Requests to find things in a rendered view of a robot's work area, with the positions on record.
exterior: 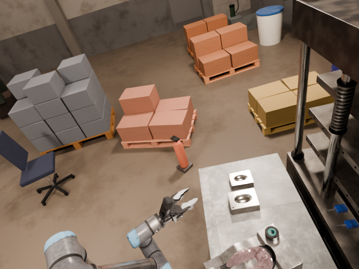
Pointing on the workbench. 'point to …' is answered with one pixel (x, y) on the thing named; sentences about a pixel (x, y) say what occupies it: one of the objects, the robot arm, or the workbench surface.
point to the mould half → (281, 254)
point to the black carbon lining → (267, 251)
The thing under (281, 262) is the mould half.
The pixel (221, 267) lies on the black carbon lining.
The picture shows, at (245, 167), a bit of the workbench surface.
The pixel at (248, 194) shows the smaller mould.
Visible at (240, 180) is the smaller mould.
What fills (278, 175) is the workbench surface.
